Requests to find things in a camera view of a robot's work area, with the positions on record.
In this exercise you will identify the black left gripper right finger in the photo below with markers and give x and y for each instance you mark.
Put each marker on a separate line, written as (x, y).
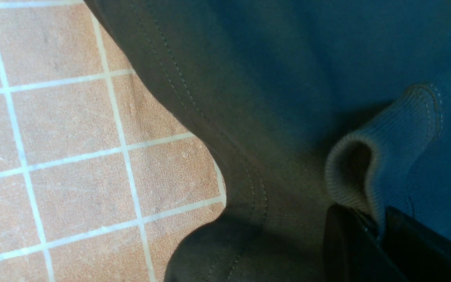
(421, 254)

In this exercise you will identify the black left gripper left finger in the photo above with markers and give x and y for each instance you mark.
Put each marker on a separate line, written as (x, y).
(351, 251)

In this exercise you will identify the dark gray long-sleeve top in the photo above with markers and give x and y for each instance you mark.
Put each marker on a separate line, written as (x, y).
(302, 104)

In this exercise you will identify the pink checkered tablecloth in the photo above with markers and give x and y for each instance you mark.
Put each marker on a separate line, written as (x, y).
(98, 182)

